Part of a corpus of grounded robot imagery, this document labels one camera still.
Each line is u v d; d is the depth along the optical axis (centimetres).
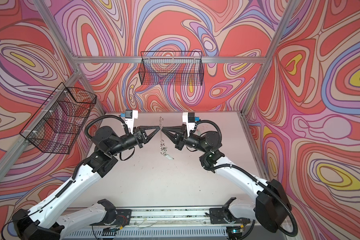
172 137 59
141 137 57
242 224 71
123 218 72
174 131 56
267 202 40
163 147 60
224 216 67
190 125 54
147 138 57
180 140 55
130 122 54
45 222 38
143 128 57
